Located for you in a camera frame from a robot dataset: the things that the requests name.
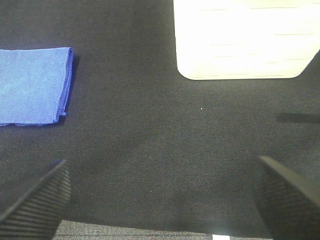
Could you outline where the blue microfiber towel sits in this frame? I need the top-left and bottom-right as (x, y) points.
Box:
(0, 47), (74, 126)

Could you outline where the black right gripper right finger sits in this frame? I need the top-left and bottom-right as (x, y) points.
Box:
(252, 156), (320, 240)

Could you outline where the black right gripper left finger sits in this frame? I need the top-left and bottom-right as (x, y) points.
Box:
(0, 160), (72, 240)

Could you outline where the cream plastic basket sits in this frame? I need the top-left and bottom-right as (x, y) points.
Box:
(173, 0), (320, 80)

